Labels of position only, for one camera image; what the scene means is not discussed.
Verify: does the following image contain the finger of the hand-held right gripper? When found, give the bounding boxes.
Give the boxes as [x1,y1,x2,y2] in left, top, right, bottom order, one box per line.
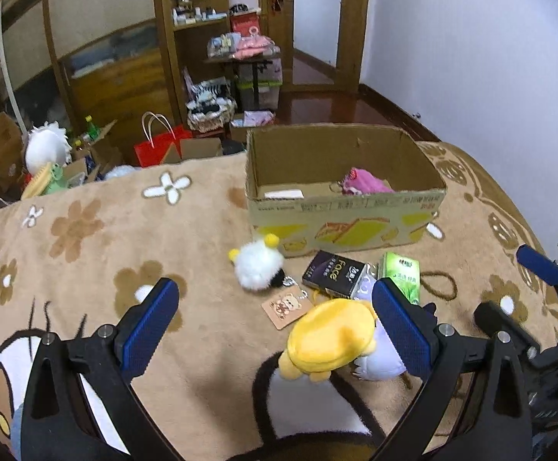
[473,302,558,370]
[516,244,558,320]

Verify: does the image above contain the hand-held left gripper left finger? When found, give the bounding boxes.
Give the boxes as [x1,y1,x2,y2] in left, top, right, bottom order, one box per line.
[21,277,184,461]

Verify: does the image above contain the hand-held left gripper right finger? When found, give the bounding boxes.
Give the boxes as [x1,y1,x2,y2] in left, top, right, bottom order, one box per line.
[371,277,534,461]

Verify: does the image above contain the green tissue pack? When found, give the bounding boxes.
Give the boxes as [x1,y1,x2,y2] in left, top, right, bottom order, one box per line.
[377,252,421,305]

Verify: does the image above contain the clear white plastic packet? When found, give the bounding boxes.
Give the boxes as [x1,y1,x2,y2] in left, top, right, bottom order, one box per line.
[350,263,380,301]

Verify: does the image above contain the yellow plush toy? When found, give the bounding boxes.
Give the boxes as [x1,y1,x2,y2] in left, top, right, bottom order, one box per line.
[279,298,380,385]

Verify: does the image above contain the black tissue pack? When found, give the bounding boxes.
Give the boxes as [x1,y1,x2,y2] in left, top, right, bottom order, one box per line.
[301,251,367,297]

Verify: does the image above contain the printed cardboard box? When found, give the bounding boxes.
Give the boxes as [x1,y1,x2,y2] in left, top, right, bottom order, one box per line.
[244,124,448,256]

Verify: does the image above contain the white fluffy plush yellow balls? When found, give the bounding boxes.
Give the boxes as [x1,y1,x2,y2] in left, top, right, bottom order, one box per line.
[228,233,299,294]

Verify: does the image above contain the bear print card tag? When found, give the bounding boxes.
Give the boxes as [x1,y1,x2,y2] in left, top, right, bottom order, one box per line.
[261,284,314,330]

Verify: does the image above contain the pink plush toy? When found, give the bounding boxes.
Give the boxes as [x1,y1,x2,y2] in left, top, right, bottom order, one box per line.
[340,167,395,196]

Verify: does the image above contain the blue denim clothing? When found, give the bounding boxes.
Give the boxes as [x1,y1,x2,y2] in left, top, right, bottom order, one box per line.
[11,406,25,460]

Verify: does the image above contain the green frog plush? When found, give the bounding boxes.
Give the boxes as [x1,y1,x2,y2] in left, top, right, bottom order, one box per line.
[43,163,69,195]

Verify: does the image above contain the red paper bag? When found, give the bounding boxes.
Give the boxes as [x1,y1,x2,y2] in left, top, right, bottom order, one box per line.
[133,112,194,168]

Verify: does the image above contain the small brown cardboard box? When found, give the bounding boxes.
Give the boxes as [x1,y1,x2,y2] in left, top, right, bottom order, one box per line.
[164,138,223,164]

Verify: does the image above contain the white haired plush toy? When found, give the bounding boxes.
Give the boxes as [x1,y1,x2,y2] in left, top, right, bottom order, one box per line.
[21,121,72,200]

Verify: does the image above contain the striped lace basket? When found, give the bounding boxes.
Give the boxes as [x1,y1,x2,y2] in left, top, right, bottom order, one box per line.
[183,70,237,133]

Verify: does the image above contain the pink packet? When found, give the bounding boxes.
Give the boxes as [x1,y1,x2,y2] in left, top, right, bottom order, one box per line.
[243,110,276,128]

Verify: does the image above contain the clear plastic storage bin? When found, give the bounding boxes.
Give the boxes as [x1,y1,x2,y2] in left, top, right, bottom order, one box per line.
[236,60,284,110]

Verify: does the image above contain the wooden wardrobe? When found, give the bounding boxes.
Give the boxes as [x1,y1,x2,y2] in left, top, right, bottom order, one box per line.
[43,0,176,130]

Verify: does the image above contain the small dark side table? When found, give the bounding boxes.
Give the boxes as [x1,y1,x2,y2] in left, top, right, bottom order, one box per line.
[204,53,284,111]

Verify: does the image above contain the wooden shelf unit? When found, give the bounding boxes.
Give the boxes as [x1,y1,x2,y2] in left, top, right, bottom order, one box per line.
[151,0,236,128]

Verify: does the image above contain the pink clothes pile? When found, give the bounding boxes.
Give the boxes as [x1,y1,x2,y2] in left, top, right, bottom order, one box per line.
[233,33,281,61]

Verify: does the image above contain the red box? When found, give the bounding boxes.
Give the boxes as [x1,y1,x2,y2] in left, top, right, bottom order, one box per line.
[230,13,263,39]

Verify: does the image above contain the wooden door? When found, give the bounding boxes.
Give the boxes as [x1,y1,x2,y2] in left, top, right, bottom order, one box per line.
[259,0,295,56]

